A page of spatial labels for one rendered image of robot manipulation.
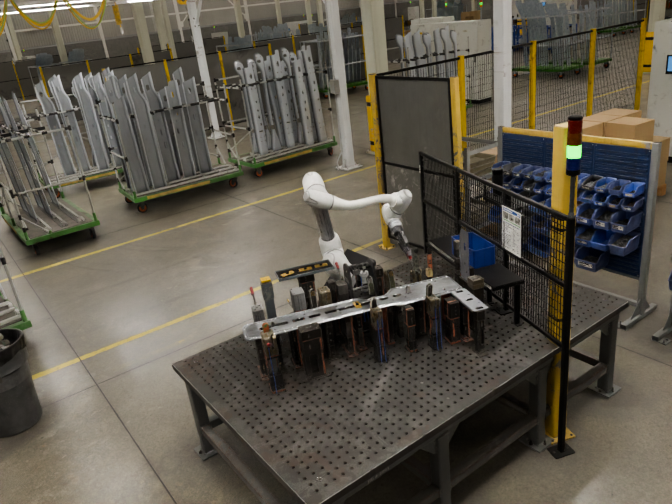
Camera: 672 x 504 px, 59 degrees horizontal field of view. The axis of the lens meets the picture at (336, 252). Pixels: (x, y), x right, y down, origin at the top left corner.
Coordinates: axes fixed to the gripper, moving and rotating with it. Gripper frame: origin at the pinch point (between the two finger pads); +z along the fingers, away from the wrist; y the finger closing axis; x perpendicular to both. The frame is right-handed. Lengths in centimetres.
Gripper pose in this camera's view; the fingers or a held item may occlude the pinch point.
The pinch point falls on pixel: (408, 252)
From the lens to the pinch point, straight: 393.8
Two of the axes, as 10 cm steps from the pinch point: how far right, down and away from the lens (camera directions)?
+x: 9.5, -2.1, 2.3
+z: 3.1, 7.8, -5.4
